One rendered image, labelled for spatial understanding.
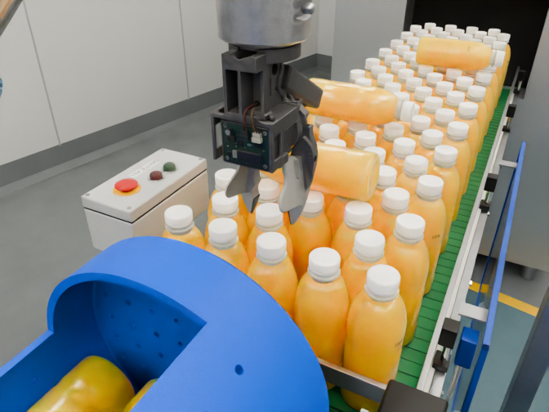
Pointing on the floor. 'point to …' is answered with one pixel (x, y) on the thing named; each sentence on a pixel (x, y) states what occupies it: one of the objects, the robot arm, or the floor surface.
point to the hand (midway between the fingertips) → (274, 205)
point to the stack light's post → (530, 364)
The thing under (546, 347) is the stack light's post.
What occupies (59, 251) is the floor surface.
